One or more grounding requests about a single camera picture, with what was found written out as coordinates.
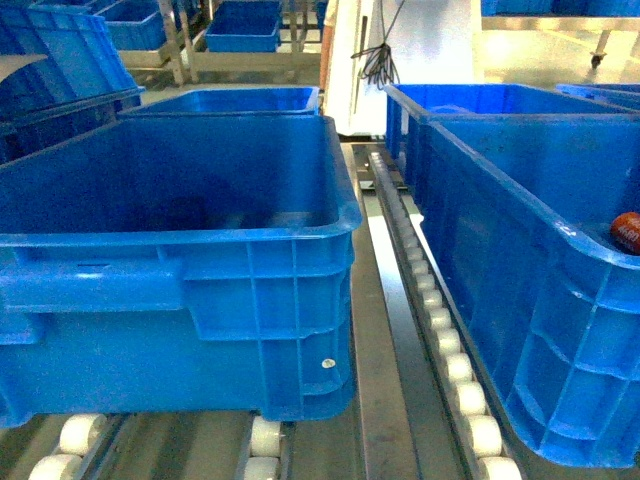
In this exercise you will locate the blue bin behind left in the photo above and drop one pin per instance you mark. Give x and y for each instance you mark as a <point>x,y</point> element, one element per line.
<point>296,100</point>

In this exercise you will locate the blue bin front left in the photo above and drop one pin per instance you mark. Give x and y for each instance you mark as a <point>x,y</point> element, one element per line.
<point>168,264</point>

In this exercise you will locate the blue bin front right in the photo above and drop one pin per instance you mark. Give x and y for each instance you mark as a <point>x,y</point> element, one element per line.
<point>518,187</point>

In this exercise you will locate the blue bin far background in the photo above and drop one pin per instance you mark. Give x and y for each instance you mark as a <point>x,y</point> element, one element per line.
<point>245,27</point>

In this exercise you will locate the white roller track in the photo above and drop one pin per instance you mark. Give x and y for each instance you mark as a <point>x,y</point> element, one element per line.
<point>476,429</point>

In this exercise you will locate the tilted blue bin far left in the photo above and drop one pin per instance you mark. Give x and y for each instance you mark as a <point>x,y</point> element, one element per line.
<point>81,61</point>

